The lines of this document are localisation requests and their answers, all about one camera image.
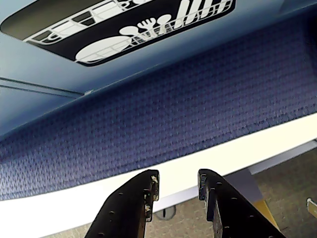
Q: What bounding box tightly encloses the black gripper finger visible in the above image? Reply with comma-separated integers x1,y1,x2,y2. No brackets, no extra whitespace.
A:
198,169,286,238
85,169,159,238

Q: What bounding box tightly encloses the plain blue cabinet door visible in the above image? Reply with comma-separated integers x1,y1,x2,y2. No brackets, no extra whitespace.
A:
0,78,84,137

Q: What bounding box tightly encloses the cabinet door with dish-rack print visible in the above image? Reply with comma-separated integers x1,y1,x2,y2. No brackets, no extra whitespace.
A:
0,0,285,96

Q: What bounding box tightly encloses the grey table leg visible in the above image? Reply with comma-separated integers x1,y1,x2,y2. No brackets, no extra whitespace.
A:
222,169,264,204

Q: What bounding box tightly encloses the yellow foot piece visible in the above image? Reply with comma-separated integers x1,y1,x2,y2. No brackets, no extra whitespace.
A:
254,199,281,231

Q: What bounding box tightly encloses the blue woven mat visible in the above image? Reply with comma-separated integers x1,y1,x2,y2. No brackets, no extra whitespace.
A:
0,16,317,201

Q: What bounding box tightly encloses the grey table frame rail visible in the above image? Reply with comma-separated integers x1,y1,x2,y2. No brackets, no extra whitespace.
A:
249,140,317,176

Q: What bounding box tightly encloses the small white metal bracket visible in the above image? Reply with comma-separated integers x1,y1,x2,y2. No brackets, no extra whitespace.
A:
306,197,317,214

